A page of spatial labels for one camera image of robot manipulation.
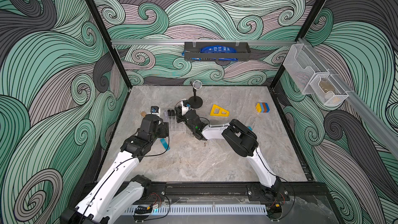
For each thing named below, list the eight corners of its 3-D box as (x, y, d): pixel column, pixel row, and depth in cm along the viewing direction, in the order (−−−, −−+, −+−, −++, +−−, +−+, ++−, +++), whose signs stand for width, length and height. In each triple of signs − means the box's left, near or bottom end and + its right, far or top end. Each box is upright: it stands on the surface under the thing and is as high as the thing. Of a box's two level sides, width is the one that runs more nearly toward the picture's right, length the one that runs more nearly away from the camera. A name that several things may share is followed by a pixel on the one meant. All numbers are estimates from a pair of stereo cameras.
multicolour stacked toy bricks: (256, 112, 108) (258, 109, 105) (254, 105, 112) (256, 102, 109) (268, 112, 108) (270, 109, 105) (265, 105, 112) (267, 102, 109)
